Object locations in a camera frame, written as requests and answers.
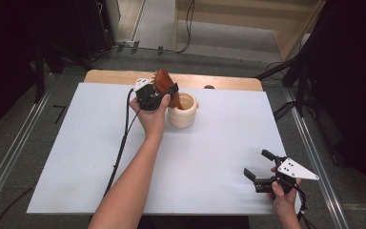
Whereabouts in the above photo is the black hanging cable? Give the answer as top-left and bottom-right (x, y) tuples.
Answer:
(175, 0), (195, 53)

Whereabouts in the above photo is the light wooden cabinet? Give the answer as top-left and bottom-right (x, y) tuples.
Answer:
(173, 0), (327, 61)

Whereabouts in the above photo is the black equipment cabinet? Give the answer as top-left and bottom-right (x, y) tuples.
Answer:
(74, 0), (117, 61)

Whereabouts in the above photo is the black metal stand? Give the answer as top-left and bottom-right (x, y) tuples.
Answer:
(32, 41), (93, 103)

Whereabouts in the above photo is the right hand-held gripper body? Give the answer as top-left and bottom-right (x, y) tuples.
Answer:
(254, 155), (320, 195)

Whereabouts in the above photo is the black curtain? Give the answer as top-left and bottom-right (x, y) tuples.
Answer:
(298, 0), (366, 204)

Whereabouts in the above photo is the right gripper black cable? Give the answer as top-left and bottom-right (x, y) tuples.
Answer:
(294, 185), (318, 229)

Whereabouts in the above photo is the black floor cable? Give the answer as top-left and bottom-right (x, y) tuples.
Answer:
(272, 100), (297, 122)
(0, 186), (34, 229)

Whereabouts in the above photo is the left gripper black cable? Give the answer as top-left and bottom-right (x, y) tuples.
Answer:
(103, 88), (141, 198)

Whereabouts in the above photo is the cream ribbed cup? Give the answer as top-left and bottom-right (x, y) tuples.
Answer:
(167, 92), (200, 129)

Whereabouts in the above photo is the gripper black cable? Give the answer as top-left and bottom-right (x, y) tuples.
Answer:
(294, 185), (318, 229)
(103, 88), (141, 198)

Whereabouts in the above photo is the aluminium floor rail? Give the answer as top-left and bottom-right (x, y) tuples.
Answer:
(0, 73), (58, 220)
(282, 87), (351, 229)

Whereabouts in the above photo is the wooden table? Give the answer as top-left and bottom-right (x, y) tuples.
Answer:
(84, 69), (265, 93)

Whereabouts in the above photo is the person's right hand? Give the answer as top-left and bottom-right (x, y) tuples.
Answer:
(270, 178), (303, 218)

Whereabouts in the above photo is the person's left hand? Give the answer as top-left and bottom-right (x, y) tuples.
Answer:
(129, 94), (172, 141)

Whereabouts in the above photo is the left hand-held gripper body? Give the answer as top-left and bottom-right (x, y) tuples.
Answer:
(133, 77), (170, 112)

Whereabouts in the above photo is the white paper sheet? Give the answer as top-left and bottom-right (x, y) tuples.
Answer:
(26, 82), (303, 215)

